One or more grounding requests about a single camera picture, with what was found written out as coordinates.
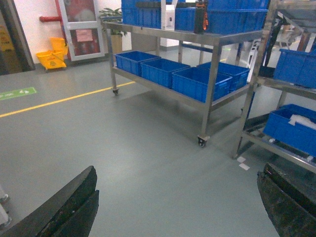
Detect yellow wet floor sign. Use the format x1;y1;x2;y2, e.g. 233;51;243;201
0;25;14;51

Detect steel shelf cart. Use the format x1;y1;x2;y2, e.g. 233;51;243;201
100;17;262;147

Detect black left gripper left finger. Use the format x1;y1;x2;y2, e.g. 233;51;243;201
1;165;99;237

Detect yellow mop bucket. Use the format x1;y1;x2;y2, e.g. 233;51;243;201
36;37;68;71

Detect blue bin on cart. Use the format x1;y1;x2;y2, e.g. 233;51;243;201
140;58;191;89
115;51;161;77
197;61;251;93
172;67;233;103

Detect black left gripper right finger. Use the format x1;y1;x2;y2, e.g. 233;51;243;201
257;162;316;237

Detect top blue crates on cart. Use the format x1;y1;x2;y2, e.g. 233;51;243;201
121;0;269;35

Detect upper blue bin on rack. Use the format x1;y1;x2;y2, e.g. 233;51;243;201
273;49;316;89

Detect white small box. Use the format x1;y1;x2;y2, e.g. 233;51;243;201
161;4;175;31

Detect black orange tool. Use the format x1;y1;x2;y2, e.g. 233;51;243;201
194;0;209;34

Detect red fire cabinet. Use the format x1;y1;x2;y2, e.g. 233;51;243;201
55;0;105;62

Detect potted plant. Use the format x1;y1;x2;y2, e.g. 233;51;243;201
99;7;128;55

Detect blue bin with white foam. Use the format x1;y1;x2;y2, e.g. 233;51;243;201
263;104;316;157

